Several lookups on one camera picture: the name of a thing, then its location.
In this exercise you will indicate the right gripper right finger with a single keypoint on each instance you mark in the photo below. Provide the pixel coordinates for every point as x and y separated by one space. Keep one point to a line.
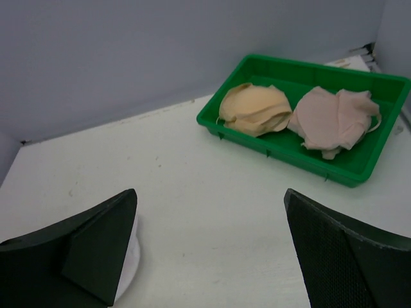
346 262

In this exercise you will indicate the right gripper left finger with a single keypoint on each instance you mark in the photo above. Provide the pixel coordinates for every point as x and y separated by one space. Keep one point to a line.
76 262

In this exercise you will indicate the white mesh laundry bag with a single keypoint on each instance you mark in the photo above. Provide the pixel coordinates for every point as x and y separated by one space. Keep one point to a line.
131 262

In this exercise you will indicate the pink bra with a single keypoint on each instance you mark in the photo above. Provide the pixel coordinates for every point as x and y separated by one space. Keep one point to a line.
331 123

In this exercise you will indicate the beige bra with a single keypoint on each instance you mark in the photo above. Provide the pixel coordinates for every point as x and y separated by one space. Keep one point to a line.
255 110

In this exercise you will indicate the green plastic tray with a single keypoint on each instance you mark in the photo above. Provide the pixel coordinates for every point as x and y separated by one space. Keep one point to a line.
295 78

